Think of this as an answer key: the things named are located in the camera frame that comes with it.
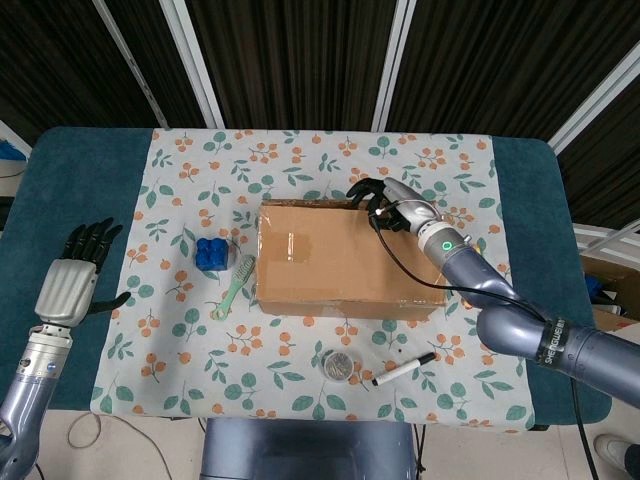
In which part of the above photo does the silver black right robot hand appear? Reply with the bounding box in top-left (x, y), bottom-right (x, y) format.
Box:
top-left (346, 175), bottom-right (441, 236)

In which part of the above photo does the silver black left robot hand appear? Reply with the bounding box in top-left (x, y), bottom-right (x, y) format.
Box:
top-left (33, 217), bottom-right (132, 330)

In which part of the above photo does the brown cardboard box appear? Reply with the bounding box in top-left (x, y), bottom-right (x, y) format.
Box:
top-left (253, 198), bottom-right (448, 321)

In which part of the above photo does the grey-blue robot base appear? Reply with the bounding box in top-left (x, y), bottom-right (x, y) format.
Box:
top-left (199, 417), bottom-right (419, 480)

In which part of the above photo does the teal table cover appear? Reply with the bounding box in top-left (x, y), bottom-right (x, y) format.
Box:
top-left (0, 125), bottom-right (611, 431)

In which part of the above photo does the floral print tablecloth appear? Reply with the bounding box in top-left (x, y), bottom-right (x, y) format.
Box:
top-left (89, 127), bottom-right (536, 434)

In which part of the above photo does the blue toy building block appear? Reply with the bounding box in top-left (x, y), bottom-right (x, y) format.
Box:
top-left (194, 237), bottom-right (230, 274)

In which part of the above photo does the white and blue object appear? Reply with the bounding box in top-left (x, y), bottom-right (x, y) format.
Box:
top-left (0, 119), bottom-right (31, 164)

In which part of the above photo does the white marker with black cap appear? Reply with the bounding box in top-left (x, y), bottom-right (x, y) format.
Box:
top-left (370, 352), bottom-right (437, 388)

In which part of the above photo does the clear round jar of pins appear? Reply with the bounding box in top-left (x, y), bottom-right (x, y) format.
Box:
top-left (322, 351), bottom-right (355, 384)

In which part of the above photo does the white metal rack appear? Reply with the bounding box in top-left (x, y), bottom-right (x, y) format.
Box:
top-left (572, 222), bottom-right (640, 261)

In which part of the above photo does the white shoe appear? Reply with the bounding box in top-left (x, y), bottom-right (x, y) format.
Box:
top-left (594, 433), bottom-right (631, 465)

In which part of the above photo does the dark blue trouser leg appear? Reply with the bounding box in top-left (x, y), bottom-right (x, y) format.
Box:
top-left (622, 439), bottom-right (640, 476)

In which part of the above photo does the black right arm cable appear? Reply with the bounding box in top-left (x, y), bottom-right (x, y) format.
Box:
top-left (368, 199), bottom-right (599, 480)

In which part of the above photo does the thin floor cable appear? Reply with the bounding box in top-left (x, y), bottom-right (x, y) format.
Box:
top-left (67, 413), bottom-right (174, 480)

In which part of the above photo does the green handled brush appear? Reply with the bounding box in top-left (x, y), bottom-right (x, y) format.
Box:
top-left (209, 253), bottom-right (258, 322)

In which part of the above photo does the slanted white frame beam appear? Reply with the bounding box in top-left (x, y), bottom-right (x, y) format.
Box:
top-left (547, 49), bottom-right (640, 154)

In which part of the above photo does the thin white frame post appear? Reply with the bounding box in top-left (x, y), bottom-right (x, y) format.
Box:
top-left (92, 0), bottom-right (169, 131)

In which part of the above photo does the wide white frame post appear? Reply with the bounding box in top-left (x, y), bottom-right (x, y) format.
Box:
top-left (159, 0), bottom-right (225, 129)

